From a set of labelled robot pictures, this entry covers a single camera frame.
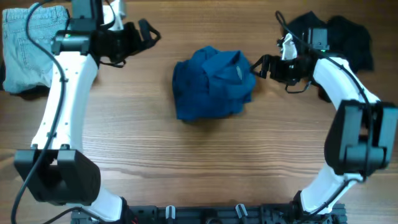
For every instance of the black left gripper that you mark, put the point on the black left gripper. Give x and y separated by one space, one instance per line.
133 37

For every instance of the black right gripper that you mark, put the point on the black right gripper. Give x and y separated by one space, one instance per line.
273 67

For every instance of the blue polo shirt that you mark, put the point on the blue polo shirt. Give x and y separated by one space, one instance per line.
212 84

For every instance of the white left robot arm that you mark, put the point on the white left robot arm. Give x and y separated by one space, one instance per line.
54 168

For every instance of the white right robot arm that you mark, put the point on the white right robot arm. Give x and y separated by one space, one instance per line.
361 137

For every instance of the crumpled black shirt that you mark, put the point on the crumpled black shirt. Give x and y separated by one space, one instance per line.
339 49

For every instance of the folded light blue jeans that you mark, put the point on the folded light blue jeans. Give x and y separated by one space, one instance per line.
26 66

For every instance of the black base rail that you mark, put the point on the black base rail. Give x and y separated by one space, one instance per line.
266 213

